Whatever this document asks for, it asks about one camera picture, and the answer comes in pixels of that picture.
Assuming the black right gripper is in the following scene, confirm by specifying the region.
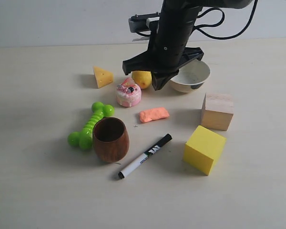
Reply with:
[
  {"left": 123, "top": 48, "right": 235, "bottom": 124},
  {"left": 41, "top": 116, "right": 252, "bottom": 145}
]
[{"left": 123, "top": 14, "right": 204, "bottom": 91}]

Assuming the white ceramic bowl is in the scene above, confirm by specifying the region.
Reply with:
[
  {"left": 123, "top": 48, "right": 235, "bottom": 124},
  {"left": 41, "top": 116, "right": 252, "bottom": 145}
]
[{"left": 169, "top": 60, "right": 211, "bottom": 93}]

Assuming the brown wooden cup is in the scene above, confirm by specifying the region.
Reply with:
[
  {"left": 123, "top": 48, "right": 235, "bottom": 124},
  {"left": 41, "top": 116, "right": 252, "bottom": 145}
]
[{"left": 92, "top": 117, "right": 129, "bottom": 163}]

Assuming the black white marker pen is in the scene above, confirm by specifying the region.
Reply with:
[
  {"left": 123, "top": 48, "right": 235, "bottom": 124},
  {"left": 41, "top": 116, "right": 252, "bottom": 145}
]
[{"left": 118, "top": 134, "right": 172, "bottom": 179}]

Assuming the yellow lemon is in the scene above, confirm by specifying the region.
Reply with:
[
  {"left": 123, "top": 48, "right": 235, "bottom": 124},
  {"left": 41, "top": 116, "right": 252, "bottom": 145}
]
[{"left": 132, "top": 71, "right": 152, "bottom": 89}]

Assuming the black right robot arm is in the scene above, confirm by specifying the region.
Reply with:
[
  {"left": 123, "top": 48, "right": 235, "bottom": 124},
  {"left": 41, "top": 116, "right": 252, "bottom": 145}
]
[{"left": 122, "top": 0, "right": 251, "bottom": 90}]

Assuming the yellow cheese wedge toy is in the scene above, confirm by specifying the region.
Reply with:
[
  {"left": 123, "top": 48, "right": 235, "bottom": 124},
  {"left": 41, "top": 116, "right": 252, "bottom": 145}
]
[{"left": 93, "top": 66, "right": 113, "bottom": 88}]

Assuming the yellow foam cube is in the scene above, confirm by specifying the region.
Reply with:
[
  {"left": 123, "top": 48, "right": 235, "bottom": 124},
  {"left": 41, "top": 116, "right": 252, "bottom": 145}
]
[{"left": 183, "top": 125, "right": 226, "bottom": 176}]

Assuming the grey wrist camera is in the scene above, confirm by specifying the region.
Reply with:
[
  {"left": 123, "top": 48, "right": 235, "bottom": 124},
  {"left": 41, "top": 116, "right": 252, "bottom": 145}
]
[{"left": 128, "top": 12, "right": 161, "bottom": 33}]

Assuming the light wooden cube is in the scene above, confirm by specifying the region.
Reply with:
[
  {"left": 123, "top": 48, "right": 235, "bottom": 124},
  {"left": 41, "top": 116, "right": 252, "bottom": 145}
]
[{"left": 200, "top": 93, "right": 234, "bottom": 131}]

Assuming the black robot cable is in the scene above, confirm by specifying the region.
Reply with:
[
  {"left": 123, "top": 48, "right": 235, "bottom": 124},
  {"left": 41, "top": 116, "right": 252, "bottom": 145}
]
[{"left": 193, "top": 0, "right": 258, "bottom": 40}]

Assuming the green bone dog toy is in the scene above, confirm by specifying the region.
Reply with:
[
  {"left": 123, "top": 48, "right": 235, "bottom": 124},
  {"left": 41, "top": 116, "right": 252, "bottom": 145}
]
[{"left": 67, "top": 102, "right": 115, "bottom": 151}]

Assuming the pink toy cake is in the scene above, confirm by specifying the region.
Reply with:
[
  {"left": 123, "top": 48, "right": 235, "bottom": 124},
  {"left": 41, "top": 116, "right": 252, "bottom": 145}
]
[{"left": 116, "top": 77, "right": 142, "bottom": 107}]

